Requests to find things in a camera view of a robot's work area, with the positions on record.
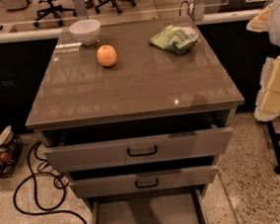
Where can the black office chair left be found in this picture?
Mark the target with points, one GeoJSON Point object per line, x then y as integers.
{"type": "Point", "coordinates": [53, 10]}

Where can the top grey drawer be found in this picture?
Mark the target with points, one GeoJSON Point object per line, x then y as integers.
{"type": "Point", "coordinates": [147, 149]}

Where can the black wire basket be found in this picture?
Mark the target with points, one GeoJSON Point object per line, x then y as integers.
{"type": "Point", "coordinates": [10, 157]}

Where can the grey drawer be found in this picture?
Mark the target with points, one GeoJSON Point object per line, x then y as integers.
{"type": "Point", "coordinates": [169, 206]}
{"type": "Point", "coordinates": [147, 149]}
{"type": "Point", "coordinates": [139, 178]}

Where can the bottom grey drawer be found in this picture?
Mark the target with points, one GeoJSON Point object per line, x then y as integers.
{"type": "Point", "coordinates": [169, 206]}

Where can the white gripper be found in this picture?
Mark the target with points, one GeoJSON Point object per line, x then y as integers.
{"type": "Point", "coordinates": [267, 96]}

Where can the green jalapeno chip bag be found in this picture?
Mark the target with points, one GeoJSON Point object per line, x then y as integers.
{"type": "Point", "coordinates": [178, 40]}

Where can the black stand leg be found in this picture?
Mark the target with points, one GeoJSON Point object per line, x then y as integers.
{"type": "Point", "coordinates": [275, 139]}

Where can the grey drawer cabinet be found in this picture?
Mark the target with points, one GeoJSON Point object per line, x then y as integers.
{"type": "Point", "coordinates": [147, 91]}

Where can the small white bowl in basket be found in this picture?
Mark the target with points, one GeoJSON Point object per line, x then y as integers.
{"type": "Point", "coordinates": [6, 135]}

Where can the orange fruit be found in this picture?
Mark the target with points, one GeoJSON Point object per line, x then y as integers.
{"type": "Point", "coordinates": [106, 55]}

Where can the middle grey drawer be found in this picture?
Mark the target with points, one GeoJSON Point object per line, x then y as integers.
{"type": "Point", "coordinates": [139, 178]}

